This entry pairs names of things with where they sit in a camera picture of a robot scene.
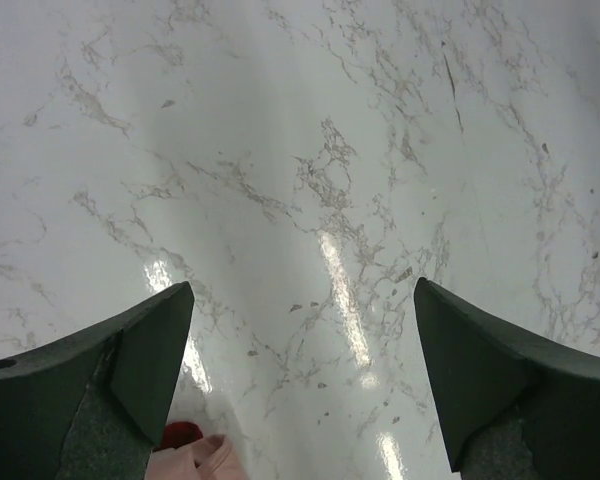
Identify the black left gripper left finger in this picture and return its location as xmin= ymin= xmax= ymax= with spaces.
xmin=0 ymin=282 xmax=194 ymax=479

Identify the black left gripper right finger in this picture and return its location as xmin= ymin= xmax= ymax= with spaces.
xmin=414 ymin=277 xmax=600 ymax=479

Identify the pink folded t shirt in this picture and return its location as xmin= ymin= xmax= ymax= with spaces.
xmin=145 ymin=435 xmax=248 ymax=480

